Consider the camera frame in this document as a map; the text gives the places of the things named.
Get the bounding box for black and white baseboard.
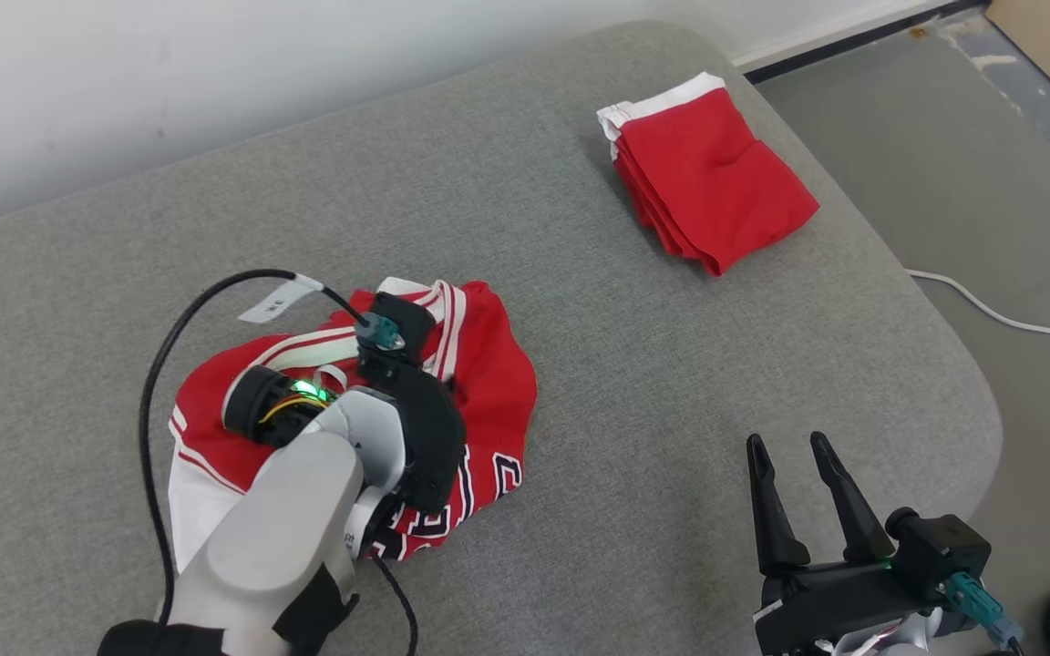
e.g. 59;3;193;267
731;0;989;85

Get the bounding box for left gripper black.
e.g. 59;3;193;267
356;351;469;514

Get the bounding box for grey fabric sofa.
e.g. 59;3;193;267
0;20;1005;656

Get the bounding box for right arm teal plug cable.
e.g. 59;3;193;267
942;571;1028;656

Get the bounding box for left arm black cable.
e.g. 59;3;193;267
139;268;422;656

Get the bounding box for red shorts with white stripe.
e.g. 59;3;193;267
596;72;822;278

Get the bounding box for white cable label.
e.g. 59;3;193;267
239;272;324;325

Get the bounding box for red basketball jersey striped trim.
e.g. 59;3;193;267
167;277;540;575

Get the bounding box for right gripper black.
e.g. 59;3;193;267
746;431;942;656

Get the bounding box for white floor cable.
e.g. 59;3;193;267
906;268;1050;375

